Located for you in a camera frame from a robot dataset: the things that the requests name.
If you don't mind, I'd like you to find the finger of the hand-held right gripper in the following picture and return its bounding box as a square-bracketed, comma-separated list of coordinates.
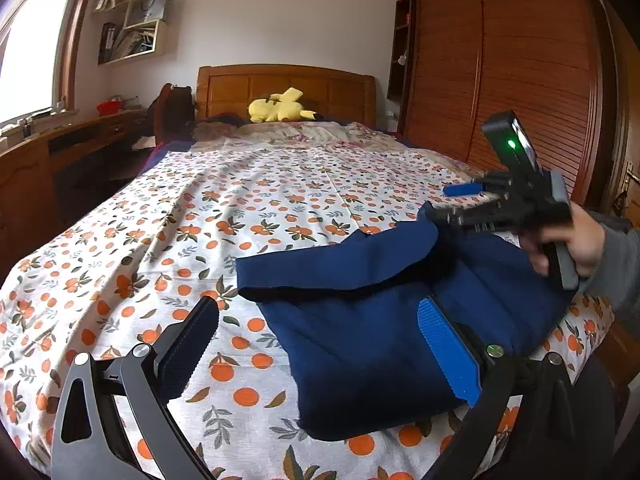
[422, 199, 521, 234]
[442, 172, 513, 199]

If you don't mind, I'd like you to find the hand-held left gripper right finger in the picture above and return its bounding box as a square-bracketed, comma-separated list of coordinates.
[417, 296, 582, 480]

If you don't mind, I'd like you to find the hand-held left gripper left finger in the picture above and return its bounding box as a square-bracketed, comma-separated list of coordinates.
[50, 297, 221, 480]

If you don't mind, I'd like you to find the navy blue suit jacket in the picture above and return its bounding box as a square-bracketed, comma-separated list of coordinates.
[235, 209, 577, 443]

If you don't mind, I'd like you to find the person's right forearm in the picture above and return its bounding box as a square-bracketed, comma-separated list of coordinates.
[575, 212, 640, 317]

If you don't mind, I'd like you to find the person's right hand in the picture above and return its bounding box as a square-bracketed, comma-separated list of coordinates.
[520, 205, 608, 279]

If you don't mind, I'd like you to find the orange fruit print bed sheet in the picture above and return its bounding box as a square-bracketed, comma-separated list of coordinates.
[0, 147, 616, 480]

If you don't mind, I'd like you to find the wooden slatted wardrobe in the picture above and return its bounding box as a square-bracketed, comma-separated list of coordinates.
[402, 0, 622, 207]

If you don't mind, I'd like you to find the open wooden shelf niche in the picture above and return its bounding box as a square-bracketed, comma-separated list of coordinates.
[387, 0, 414, 107]

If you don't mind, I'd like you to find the pale floral quilt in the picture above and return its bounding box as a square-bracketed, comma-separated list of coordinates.
[192, 121, 402, 152]

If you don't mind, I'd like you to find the yellow plush toy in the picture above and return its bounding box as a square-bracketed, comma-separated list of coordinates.
[248, 87, 317, 124]

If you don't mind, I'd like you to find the long wooden desk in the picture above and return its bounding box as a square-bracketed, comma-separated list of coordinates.
[0, 107, 152, 283]

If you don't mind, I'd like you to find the wooden bed headboard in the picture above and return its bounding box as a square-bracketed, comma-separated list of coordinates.
[195, 64, 377, 127]

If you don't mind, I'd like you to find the wood framed window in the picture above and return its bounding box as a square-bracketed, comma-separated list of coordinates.
[0, 0, 102, 129]

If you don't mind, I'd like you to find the brass door handle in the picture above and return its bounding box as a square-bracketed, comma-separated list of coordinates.
[613, 160, 637, 217]

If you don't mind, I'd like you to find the white wall shelf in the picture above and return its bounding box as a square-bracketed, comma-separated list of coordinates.
[94, 0, 177, 67]

